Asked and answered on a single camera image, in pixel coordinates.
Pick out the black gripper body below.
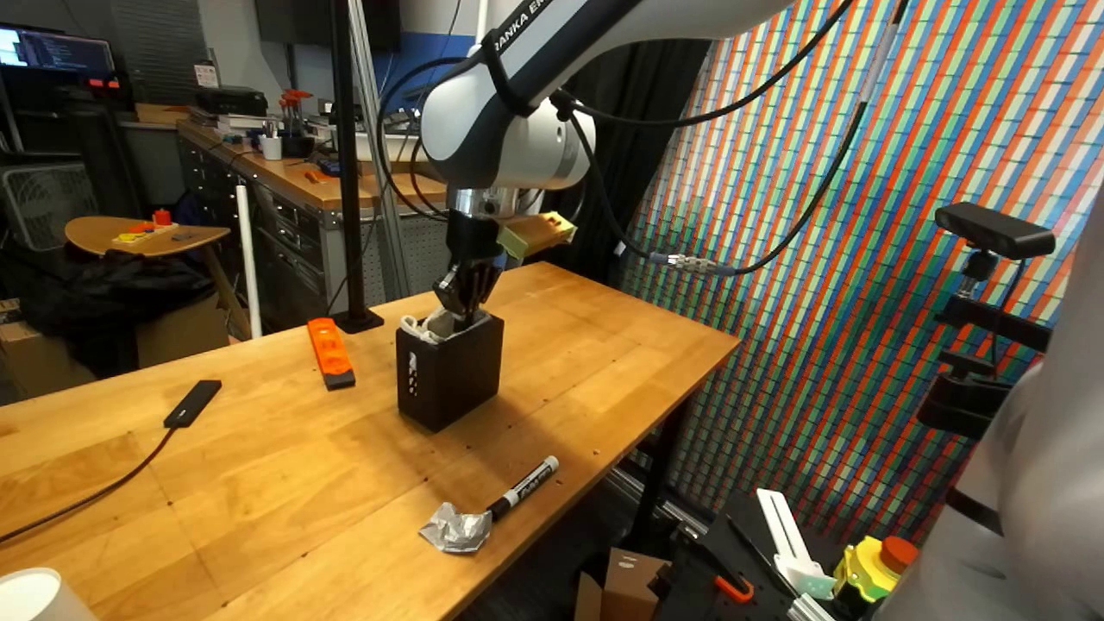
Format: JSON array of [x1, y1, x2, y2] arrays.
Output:
[[442, 211, 512, 293]]

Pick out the black perforated box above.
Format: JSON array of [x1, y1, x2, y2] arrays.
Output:
[[394, 306, 509, 436]]

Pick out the small cardboard box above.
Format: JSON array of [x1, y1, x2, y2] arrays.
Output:
[[573, 546, 676, 621]]

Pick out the orange block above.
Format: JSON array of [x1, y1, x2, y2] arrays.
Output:
[[303, 314, 360, 394]]

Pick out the grey aluminium pole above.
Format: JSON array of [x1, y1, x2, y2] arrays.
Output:
[[343, 0, 412, 303]]

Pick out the black pole with base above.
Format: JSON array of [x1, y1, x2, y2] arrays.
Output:
[[328, 0, 386, 339]]

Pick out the wooden workbench grey cabinet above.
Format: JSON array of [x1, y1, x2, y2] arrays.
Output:
[[175, 116, 461, 331]]

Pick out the black curtain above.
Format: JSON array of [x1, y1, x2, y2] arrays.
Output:
[[549, 38, 717, 291]]

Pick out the black marker white label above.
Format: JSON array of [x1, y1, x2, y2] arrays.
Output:
[[484, 453, 561, 524]]

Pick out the short white pole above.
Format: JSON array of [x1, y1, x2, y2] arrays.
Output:
[[233, 183, 265, 342]]

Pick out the crumpled silver foil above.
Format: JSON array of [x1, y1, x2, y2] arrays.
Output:
[[419, 500, 497, 559]]

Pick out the flat black device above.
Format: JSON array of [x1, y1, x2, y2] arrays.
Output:
[[162, 375, 223, 436]]

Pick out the black case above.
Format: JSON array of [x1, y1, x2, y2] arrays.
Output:
[[191, 84, 269, 116]]

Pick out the orange yellow items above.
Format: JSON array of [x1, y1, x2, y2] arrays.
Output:
[[112, 202, 183, 252]]

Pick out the round wooden stool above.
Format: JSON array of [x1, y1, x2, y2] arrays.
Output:
[[62, 211, 234, 339]]

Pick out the black bag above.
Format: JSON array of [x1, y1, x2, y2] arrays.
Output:
[[20, 256, 220, 371]]

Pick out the computer monitor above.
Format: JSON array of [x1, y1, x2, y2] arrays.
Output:
[[0, 25, 118, 79]]

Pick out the yellow red emergency stop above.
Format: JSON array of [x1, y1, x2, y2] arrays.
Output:
[[831, 530, 926, 607]]

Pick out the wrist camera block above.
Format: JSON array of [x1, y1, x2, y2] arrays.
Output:
[[494, 207, 579, 261]]

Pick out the black robot cable silver connector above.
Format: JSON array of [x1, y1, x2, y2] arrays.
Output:
[[565, 0, 916, 283]]

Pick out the thin black device cable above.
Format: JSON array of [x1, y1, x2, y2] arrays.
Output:
[[0, 425, 175, 546]]

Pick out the orange handled tool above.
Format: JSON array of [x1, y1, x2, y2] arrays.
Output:
[[703, 567, 759, 611]]

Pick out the white plastic bracket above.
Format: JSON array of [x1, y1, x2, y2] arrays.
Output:
[[751, 485, 837, 621]]

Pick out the black camera stand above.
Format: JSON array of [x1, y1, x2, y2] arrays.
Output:
[[916, 243, 1065, 440]]

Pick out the black exterior camera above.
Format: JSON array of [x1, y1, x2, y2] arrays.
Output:
[[932, 199, 1059, 261]]

